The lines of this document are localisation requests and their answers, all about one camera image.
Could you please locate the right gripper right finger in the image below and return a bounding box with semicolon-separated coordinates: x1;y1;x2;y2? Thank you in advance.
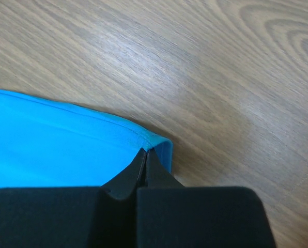
136;150;275;247

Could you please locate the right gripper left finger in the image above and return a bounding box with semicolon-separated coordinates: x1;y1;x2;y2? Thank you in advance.
0;150;146;247

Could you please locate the teal t shirt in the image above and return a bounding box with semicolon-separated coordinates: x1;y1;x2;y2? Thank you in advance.
0;89;173;188

